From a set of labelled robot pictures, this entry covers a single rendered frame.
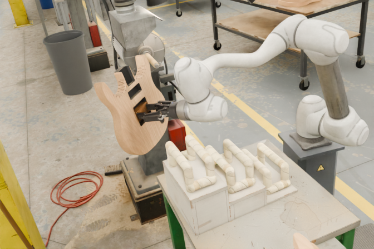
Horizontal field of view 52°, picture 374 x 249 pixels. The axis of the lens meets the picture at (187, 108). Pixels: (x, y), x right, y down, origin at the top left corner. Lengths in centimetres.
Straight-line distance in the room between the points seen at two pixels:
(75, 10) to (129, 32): 376
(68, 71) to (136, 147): 334
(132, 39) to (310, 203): 109
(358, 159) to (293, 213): 195
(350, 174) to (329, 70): 158
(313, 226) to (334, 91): 68
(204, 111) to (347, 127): 83
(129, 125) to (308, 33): 85
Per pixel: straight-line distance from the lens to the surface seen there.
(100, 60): 570
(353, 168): 333
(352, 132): 207
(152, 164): 279
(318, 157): 228
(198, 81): 143
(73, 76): 499
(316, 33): 168
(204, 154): 136
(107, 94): 158
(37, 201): 344
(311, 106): 216
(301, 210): 155
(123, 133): 165
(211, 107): 149
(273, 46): 172
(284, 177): 159
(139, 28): 191
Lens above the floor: 200
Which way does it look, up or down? 28 degrees down
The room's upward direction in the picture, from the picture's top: 8 degrees counter-clockwise
